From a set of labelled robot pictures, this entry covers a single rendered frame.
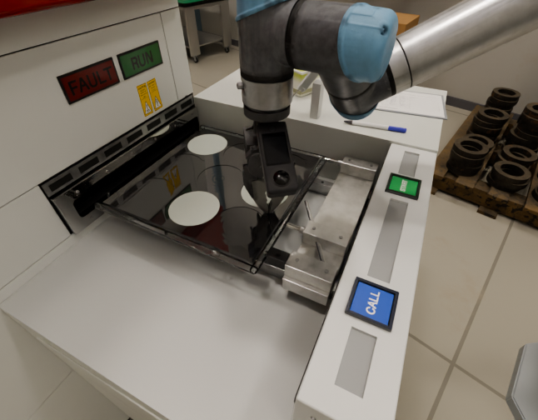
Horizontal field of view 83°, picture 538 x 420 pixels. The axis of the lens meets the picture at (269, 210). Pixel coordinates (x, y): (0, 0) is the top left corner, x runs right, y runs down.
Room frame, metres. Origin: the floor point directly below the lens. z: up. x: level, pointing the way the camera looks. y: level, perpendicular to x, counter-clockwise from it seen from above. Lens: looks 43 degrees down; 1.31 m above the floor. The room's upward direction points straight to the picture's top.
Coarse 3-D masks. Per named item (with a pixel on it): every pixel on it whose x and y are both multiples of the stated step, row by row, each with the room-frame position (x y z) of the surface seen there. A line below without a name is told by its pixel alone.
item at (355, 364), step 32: (416, 160) 0.52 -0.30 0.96; (384, 192) 0.42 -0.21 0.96; (384, 224) 0.34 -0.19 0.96; (416, 224) 0.34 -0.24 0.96; (352, 256) 0.27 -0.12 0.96; (384, 256) 0.28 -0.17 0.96; (416, 256) 0.27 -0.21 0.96; (352, 320) 0.18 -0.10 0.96; (320, 352) 0.14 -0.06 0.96; (352, 352) 0.14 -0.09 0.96; (384, 352) 0.14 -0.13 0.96; (320, 384) 0.11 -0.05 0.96; (352, 384) 0.11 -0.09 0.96; (384, 384) 0.11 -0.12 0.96; (320, 416) 0.08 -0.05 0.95; (352, 416) 0.08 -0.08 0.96; (384, 416) 0.08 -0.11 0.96
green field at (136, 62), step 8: (144, 48) 0.70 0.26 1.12; (152, 48) 0.72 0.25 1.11; (128, 56) 0.66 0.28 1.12; (136, 56) 0.68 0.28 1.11; (144, 56) 0.70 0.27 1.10; (152, 56) 0.72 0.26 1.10; (160, 56) 0.74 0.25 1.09; (128, 64) 0.66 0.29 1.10; (136, 64) 0.67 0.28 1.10; (144, 64) 0.69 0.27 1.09; (152, 64) 0.71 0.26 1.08; (128, 72) 0.65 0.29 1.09; (136, 72) 0.67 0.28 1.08
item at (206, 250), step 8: (96, 208) 0.45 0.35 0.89; (104, 208) 0.44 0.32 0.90; (112, 208) 0.44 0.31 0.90; (120, 216) 0.42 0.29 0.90; (128, 216) 0.41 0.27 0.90; (136, 224) 0.40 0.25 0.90; (144, 224) 0.39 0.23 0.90; (152, 224) 0.39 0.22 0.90; (160, 232) 0.37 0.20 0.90; (168, 232) 0.37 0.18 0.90; (176, 240) 0.36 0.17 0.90; (184, 240) 0.35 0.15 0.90; (192, 248) 0.34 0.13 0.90; (200, 248) 0.34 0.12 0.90; (208, 248) 0.34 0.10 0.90; (216, 256) 0.32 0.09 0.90; (224, 256) 0.32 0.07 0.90; (232, 264) 0.31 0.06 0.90; (240, 264) 0.30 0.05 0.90; (248, 264) 0.30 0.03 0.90; (256, 272) 0.29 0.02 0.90
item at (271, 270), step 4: (164, 228) 0.45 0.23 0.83; (192, 240) 0.42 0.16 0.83; (212, 248) 0.40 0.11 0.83; (224, 252) 0.38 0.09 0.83; (232, 256) 0.38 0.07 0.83; (264, 264) 0.34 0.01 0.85; (268, 264) 0.34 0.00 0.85; (260, 268) 0.35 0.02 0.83; (264, 268) 0.34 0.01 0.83; (268, 268) 0.34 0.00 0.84; (272, 268) 0.34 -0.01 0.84; (276, 268) 0.33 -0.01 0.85; (280, 268) 0.33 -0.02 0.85; (268, 272) 0.34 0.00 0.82; (272, 272) 0.34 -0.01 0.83; (276, 272) 0.33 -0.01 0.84; (280, 272) 0.33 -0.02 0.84; (276, 276) 0.33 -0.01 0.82; (280, 276) 0.33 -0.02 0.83; (336, 284) 0.30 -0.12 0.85; (332, 292) 0.29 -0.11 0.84; (332, 296) 0.29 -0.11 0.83
